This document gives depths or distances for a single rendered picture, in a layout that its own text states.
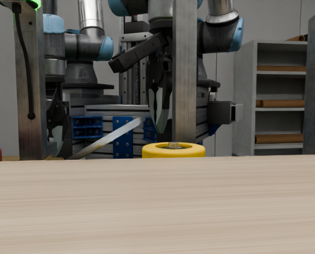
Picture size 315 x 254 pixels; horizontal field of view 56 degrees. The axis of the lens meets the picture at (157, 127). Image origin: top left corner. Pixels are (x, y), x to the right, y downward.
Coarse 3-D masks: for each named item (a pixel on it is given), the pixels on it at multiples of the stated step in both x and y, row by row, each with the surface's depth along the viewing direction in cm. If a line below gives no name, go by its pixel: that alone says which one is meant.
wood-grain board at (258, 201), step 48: (0, 192) 21; (48, 192) 21; (96, 192) 21; (144, 192) 21; (192, 192) 21; (240, 192) 21; (288, 192) 21; (0, 240) 13; (48, 240) 13; (96, 240) 13; (144, 240) 13; (192, 240) 13; (240, 240) 13; (288, 240) 13
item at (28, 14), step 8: (0, 0) 40; (8, 0) 40; (16, 0) 40; (24, 0) 40; (16, 8) 41; (24, 8) 43; (32, 8) 43; (16, 16) 41; (24, 16) 44; (32, 16) 45; (16, 24) 41; (24, 24) 44; (32, 24) 44; (24, 48) 43; (24, 56) 44; (32, 112) 46
